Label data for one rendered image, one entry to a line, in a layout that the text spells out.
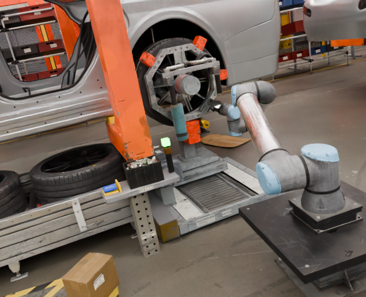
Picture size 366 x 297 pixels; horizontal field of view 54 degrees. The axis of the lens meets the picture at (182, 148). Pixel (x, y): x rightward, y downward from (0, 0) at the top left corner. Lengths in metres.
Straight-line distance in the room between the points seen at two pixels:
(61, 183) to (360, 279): 1.73
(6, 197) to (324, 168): 1.85
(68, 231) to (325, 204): 1.48
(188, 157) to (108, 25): 1.31
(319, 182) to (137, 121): 1.06
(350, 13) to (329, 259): 3.39
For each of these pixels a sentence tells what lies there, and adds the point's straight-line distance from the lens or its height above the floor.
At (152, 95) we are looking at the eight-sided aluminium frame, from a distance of 2.60.
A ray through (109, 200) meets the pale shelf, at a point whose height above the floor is 0.44.
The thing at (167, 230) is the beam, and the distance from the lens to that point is 2.27.
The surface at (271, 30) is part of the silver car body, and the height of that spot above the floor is 1.09.
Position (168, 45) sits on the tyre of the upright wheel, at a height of 1.14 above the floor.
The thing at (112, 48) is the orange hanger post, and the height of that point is 1.20.
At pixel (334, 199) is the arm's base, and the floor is 0.43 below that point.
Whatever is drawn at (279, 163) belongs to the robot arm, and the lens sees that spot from 1.56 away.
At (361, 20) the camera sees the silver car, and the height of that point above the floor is 0.98.
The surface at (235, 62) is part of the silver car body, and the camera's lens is 2.91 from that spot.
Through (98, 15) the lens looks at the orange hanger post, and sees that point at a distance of 2.05.
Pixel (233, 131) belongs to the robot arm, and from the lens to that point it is 2.54.
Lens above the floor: 1.22
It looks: 18 degrees down
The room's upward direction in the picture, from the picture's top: 11 degrees counter-clockwise
